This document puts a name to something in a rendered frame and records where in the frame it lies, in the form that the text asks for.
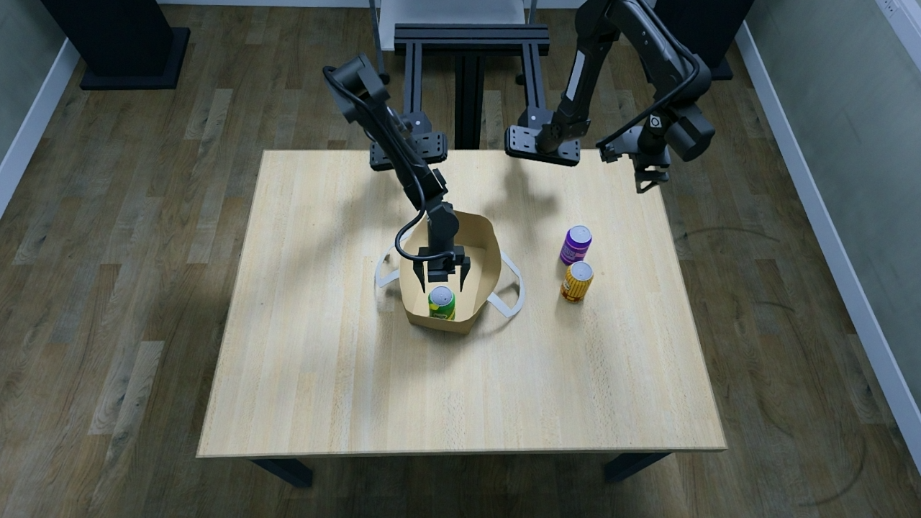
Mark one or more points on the tan bag floor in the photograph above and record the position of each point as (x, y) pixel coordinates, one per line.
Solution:
(464, 300)

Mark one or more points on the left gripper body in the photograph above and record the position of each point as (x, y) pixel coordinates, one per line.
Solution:
(645, 148)

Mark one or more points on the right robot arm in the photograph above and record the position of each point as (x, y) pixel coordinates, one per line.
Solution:
(359, 77)

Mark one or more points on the purple drink can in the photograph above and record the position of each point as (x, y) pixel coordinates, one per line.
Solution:
(576, 244)

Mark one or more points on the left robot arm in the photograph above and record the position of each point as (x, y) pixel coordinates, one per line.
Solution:
(596, 23)

